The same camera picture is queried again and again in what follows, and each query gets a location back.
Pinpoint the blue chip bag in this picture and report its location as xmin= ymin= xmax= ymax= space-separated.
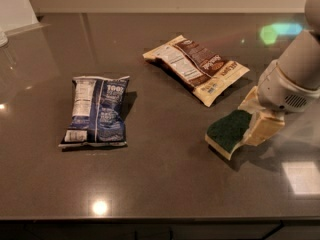
xmin=59 ymin=76 xmax=130 ymax=148

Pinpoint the green and yellow sponge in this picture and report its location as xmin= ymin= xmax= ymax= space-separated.
xmin=205 ymin=110 xmax=252 ymax=160

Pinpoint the white object at left edge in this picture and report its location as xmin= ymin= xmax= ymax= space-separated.
xmin=0 ymin=29 xmax=8 ymax=47

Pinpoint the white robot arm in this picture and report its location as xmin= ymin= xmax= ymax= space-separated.
xmin=239 ymin=0 xmax=320 ymax=146

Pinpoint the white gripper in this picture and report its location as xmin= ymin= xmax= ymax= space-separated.
xmin=238 ymin=60 xmax=320 ymax=146

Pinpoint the brown chip bag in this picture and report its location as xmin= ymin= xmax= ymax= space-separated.
xmin=143 ymin=35 xmax=249 ymax=107

